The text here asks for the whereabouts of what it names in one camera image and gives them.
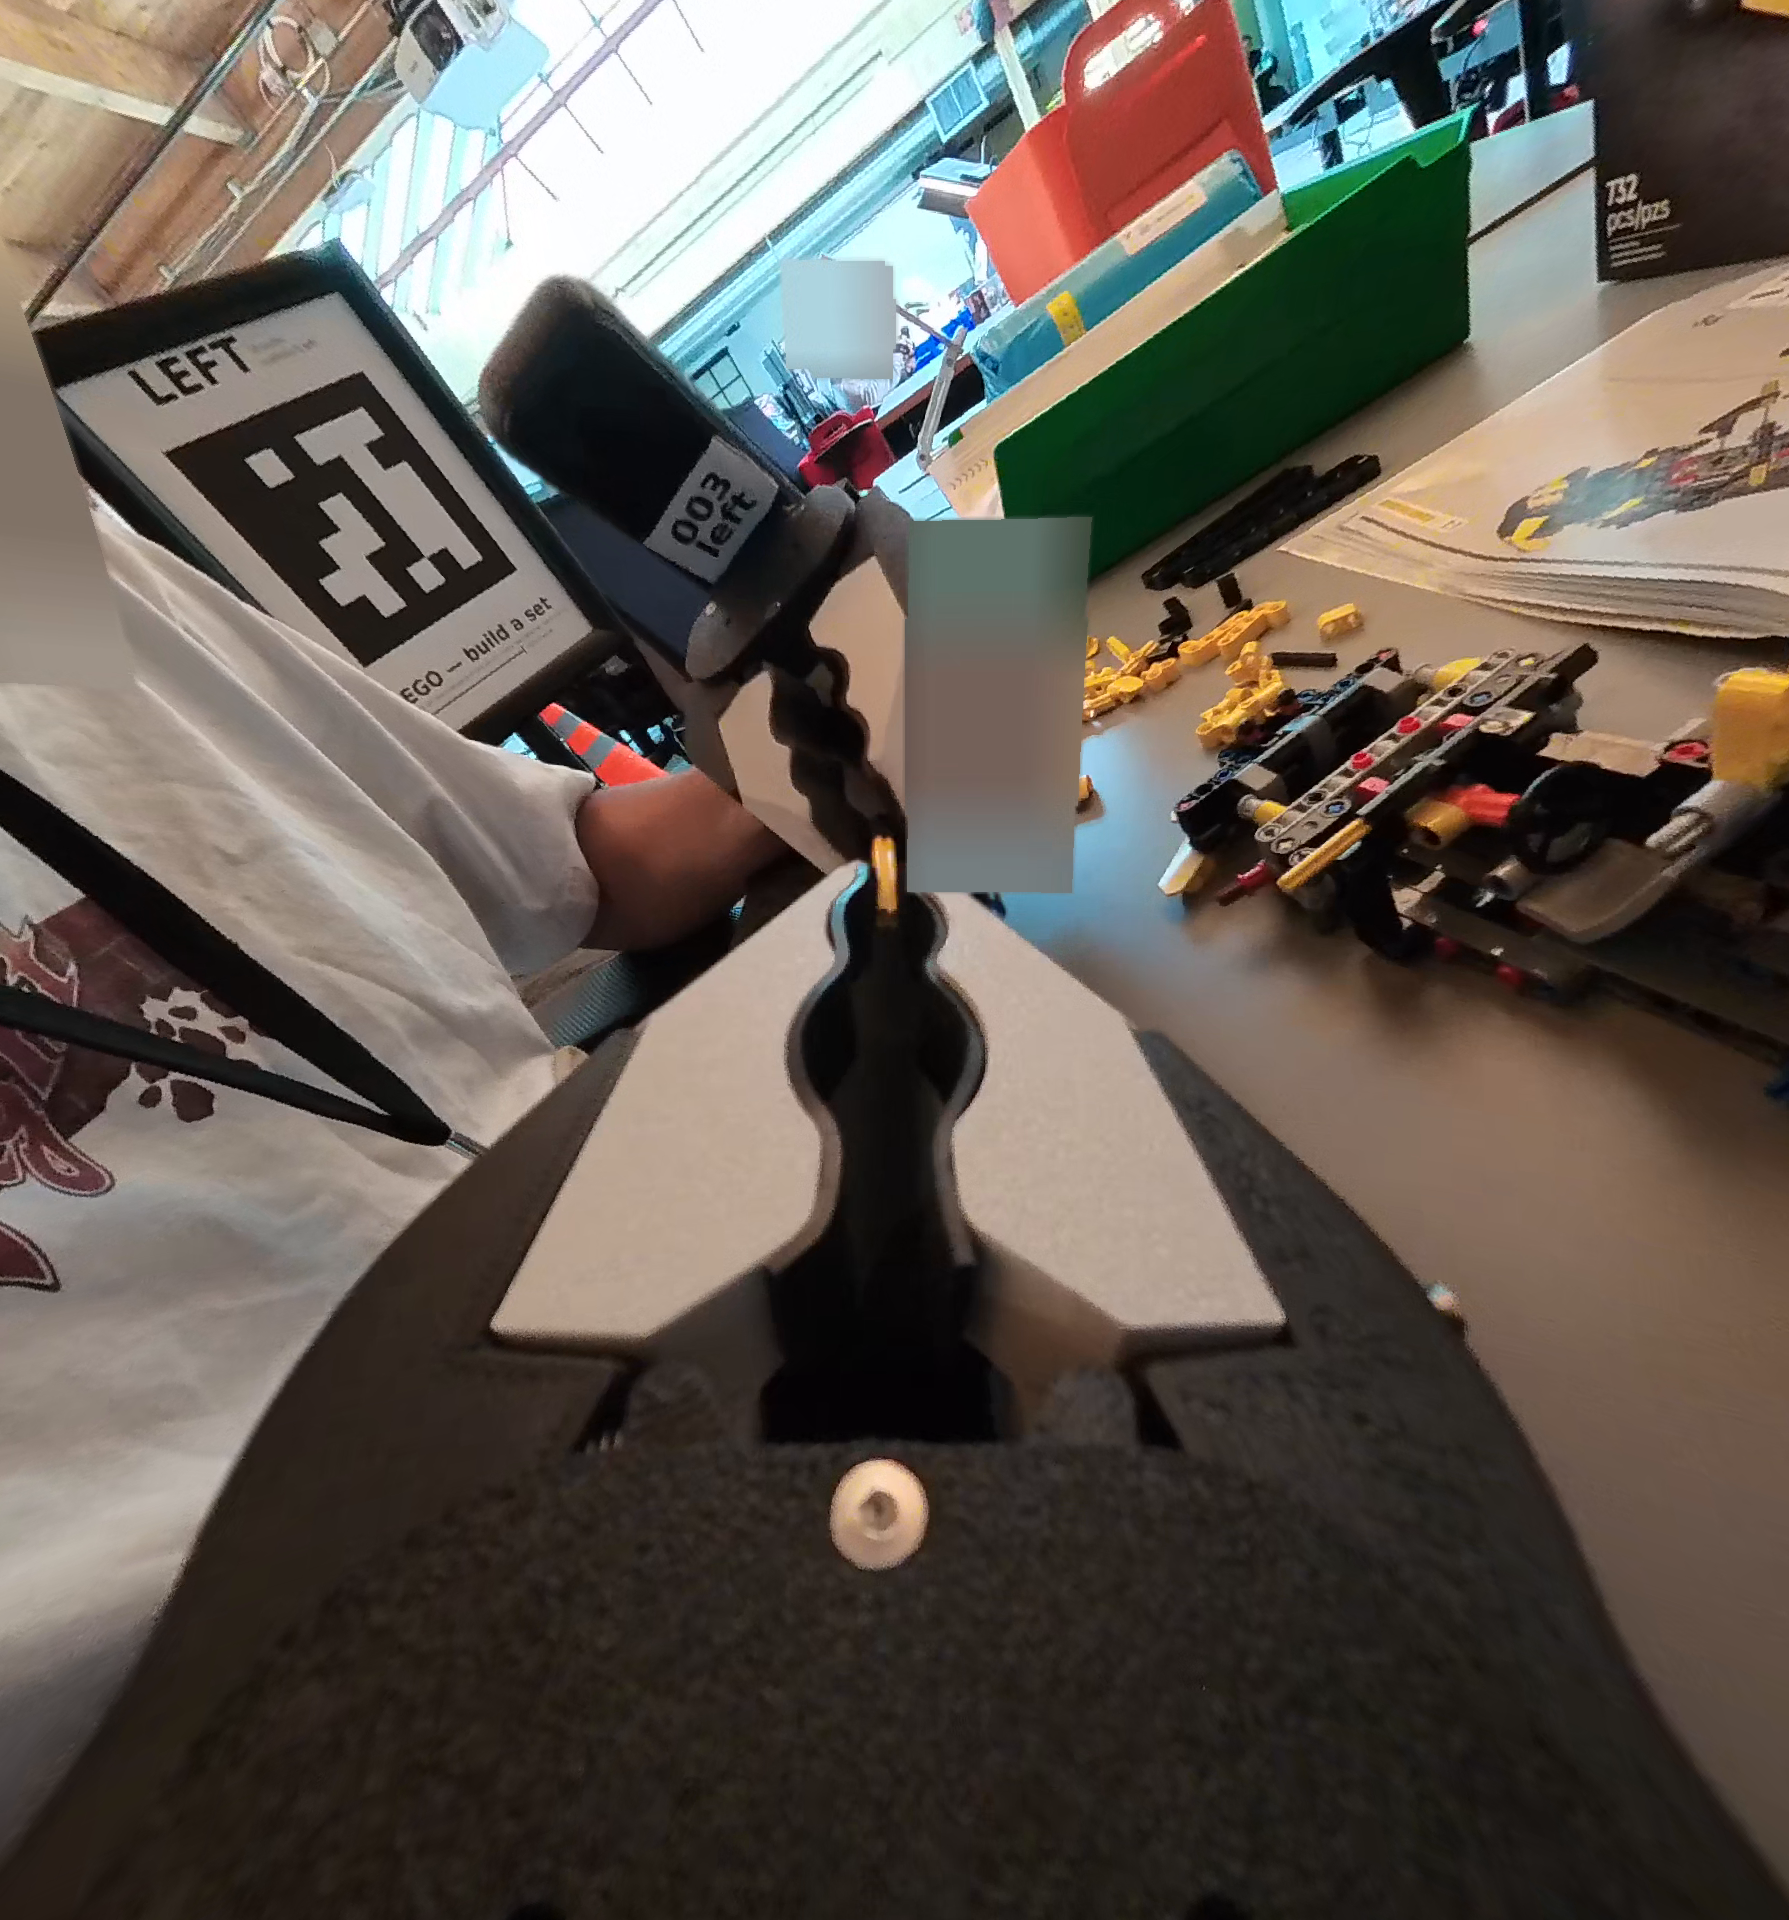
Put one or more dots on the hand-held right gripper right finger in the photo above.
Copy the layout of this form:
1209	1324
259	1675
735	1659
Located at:
1120	1200

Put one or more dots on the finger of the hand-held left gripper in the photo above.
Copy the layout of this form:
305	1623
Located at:
872	646
768	765

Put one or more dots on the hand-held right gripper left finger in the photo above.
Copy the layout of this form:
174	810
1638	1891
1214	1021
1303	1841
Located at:
654	1200

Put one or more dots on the yellow lego axle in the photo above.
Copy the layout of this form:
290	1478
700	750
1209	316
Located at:
885	873

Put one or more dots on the person's left forearm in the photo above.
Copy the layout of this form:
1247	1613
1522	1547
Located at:
669	869

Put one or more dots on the pile of yellow lego pieces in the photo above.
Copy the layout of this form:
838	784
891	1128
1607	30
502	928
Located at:
1225	675

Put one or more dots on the stack of black lego beams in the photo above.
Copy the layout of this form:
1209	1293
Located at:
1254	526

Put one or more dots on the lego car chassis model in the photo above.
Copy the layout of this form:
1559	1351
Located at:
1435	810

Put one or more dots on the yellow toy car set box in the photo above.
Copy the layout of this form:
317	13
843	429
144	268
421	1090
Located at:
1706	135

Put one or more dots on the orange traffic cone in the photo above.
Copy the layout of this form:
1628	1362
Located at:
609	742

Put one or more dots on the white cardboard sheet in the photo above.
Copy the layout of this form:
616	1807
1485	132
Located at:
962	466

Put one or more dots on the red office chair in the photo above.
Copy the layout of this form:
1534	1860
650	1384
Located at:
842	443

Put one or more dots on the black white marker card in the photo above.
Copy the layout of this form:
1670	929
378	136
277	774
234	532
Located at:
339	494

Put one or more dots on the white ceiling projector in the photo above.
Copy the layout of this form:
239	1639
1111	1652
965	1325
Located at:
444	46

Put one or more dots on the light blue plastic bag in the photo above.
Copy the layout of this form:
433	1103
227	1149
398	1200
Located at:
1120	279

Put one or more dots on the green plastic bin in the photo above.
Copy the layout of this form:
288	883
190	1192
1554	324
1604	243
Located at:
1254	390

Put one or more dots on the open instruction booklet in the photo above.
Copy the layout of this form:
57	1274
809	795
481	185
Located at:
1614	480

